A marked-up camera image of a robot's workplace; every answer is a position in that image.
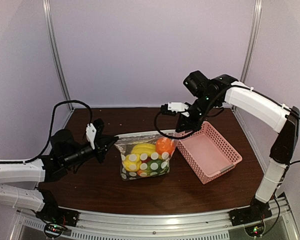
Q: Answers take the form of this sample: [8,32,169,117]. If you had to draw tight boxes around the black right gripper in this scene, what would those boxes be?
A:
[177,93,220,132]

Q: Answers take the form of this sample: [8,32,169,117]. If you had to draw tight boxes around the yellow toy lemon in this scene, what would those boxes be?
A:
[122,153,142,172]

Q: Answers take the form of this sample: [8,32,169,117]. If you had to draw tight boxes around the orange toy fruit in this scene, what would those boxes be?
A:
[155,137,175,155]

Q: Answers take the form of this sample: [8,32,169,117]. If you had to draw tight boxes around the yellow toy banana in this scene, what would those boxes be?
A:
[130,143,156,157]

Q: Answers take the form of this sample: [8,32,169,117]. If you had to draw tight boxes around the clear polka dot zip bag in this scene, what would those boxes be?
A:
[115,129,179,181]

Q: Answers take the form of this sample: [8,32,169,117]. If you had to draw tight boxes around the green striped toy watermelon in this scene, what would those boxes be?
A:
[146,160,169,176]

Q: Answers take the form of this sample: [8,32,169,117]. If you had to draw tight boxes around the red toy apple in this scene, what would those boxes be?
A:
[140,162,151,172]

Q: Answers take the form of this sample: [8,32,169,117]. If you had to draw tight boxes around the green orange toy mango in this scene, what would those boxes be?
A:
[137,170,149,178]

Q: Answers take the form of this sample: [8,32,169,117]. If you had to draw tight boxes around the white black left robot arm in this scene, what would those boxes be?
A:
[0,128,119,222]

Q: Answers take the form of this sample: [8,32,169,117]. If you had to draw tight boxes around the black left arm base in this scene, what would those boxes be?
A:
[36,189,79,227]

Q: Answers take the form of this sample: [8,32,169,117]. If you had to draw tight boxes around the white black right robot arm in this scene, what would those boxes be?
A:
[168,70,300,221]

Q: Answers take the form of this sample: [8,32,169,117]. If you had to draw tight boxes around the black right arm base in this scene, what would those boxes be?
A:
[228,197,272,226]

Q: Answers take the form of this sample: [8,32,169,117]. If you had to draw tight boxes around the pink perforated plastic basket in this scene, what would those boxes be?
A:
[177,121,243,185]

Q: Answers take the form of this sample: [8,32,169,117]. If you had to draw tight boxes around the left green circuit board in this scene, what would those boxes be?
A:
[43,222,68,238]

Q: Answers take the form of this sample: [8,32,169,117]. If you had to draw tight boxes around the green circuit board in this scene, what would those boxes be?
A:
[244,223,265,238]
[43,222,68,238]

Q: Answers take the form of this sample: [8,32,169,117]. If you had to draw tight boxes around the right green circuit board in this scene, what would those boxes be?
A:
[244,223,265,238]

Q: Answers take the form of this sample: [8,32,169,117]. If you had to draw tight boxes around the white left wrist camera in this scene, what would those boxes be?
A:
[85,118,105,150]

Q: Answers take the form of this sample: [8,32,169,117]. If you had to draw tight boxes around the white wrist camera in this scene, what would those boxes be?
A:
[160,102,190,117]
[85,118,105,150]

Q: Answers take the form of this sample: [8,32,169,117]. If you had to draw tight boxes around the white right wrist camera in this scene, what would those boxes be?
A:
[160,102,190,117]

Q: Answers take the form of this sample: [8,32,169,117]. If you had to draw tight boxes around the black right braided cable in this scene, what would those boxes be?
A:
[153,84,253,140]

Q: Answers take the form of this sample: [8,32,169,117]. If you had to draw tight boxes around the black braided cable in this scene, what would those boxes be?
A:
[153,84,253,140]
[0,99,93,166]

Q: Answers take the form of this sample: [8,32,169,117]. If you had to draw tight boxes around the black left braided cable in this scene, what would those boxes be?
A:
[0,99,93,166]

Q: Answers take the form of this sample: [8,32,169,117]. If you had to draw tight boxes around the aluminium front rail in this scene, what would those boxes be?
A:
[13,192,300,240]

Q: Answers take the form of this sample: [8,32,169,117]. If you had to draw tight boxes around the right aluminium corner post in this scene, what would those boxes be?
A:
[240,0,263,83]

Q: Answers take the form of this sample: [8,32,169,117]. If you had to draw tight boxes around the aluminium corner post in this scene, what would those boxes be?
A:
[240,0,263,83]
[42,0,71,101]

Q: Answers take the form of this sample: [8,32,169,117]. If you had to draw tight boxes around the left aluminium corner post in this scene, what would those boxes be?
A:
[42,0,71,101]

